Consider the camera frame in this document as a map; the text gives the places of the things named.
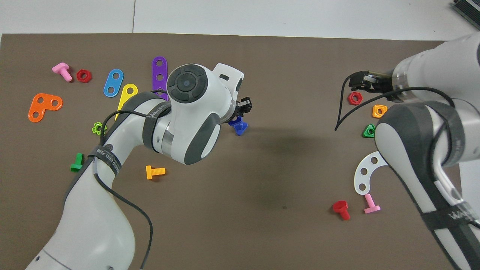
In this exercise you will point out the brown table mat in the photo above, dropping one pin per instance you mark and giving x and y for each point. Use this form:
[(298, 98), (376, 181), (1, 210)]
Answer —
[(281, 168)]

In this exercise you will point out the grey finned metal device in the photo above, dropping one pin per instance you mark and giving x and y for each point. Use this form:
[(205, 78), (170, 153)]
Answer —
[(468, 9)]

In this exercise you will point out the yellow three-hole strip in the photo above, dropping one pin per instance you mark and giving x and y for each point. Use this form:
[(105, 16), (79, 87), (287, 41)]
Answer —
[(127, 96)]

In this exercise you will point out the lime flower toy nut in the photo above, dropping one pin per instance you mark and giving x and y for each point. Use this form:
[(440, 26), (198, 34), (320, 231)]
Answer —
[(95, 130)]

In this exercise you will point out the white curved perforated strip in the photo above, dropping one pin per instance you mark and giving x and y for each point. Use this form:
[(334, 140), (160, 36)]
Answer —
[(368, 165)]

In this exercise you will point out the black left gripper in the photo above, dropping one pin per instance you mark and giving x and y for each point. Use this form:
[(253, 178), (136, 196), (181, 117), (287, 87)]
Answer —
[(245, 105)]

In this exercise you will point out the orange square toy nut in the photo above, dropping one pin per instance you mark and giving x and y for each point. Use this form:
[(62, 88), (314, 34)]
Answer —
[(375, 114)]

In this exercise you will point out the red toy screw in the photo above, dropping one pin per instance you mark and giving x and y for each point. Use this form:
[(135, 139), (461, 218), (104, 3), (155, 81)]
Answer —
[(342, 209)]

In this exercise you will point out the green toy screw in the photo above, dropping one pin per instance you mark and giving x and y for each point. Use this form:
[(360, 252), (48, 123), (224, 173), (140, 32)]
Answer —
[(77, 163)]

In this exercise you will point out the red hexagon toy nut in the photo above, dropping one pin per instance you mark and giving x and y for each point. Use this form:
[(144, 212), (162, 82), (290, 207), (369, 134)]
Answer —
[(350, 102), (79, 78)]

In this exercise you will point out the orange toy screw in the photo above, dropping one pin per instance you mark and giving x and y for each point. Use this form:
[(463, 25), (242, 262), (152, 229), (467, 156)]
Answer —
[(153, 172)]

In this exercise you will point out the purple four-hole strip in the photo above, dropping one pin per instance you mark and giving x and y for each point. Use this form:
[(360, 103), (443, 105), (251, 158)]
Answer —
[(159, 71)]

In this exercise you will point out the orange heart-shaped plate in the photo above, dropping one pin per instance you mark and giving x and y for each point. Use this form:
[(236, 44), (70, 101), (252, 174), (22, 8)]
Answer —
[(45, 108)]

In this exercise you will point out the blue two-hole strip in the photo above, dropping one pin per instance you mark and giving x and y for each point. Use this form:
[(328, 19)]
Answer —
[(113, 83)]

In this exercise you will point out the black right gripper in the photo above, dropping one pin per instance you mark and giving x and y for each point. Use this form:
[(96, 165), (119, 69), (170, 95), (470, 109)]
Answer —
[(378, 84)]

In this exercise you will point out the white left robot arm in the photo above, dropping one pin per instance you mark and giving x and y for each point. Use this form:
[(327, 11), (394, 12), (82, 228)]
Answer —
[(93, 225)]

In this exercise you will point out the green triangle toy nut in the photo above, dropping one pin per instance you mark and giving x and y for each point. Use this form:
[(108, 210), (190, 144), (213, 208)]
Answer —
[(365, 134)]

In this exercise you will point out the blue triangle-head toy screw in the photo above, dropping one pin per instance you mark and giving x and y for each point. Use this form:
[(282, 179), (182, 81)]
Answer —
[(240, 129)]

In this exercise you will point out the pink toy screw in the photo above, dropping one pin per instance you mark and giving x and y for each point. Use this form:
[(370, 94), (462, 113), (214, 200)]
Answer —
[(371, 205), (63, 71)]

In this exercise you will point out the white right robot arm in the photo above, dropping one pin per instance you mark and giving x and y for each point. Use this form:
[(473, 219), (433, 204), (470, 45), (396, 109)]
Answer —
[(431, 67)]

